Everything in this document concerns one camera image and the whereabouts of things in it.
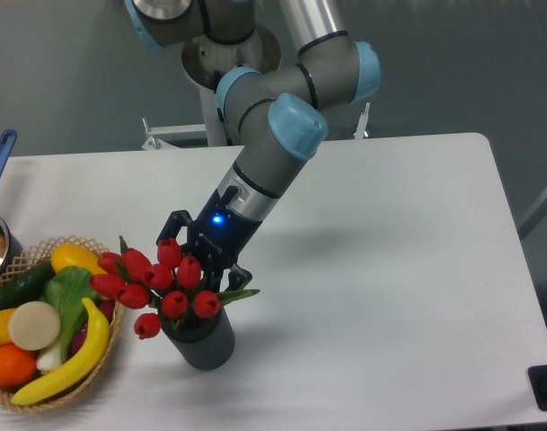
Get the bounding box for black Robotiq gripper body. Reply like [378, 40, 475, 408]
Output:
[182, 188, 260, 275]

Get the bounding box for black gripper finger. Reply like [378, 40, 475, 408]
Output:
[156, 209, 193, 246]
[207, 263, 252, 293]

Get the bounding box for red tulip bouquet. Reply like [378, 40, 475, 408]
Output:
[90, 238, 259, 339]

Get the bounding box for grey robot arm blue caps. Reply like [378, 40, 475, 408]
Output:
[125, 1, 381, 291]

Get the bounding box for dark grey ribbed vase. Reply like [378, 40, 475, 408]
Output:
[162, 309, 235, 371]

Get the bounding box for purple red vegetable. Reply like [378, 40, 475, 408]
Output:
[69, 300, 115, 356]

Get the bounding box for yellow squash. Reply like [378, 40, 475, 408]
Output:
[50, 242, 109, 301]

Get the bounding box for green bok choy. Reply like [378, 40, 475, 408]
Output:
[37, 267, 98, 374]

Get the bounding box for woven wicker basket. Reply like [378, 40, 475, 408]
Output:
[0, 235, 126, 414]

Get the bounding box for yellow banana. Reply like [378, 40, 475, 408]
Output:
[11, 297, 110, 406]

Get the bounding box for dark green cucumber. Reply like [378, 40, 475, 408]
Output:
[0, 261, 55, 311]

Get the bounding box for round beige disc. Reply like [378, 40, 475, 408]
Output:
[8, 301, 61, 351]

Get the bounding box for orange fruit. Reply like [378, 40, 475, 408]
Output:
[0, 344, 37, 388]

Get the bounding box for black device at table edge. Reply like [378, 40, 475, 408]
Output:
[527, 365, 547, 411]

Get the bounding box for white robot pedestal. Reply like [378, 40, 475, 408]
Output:
[140, 22, 373, 151]

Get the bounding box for white frame at right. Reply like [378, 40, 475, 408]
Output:
[516, 186, 547, 241]

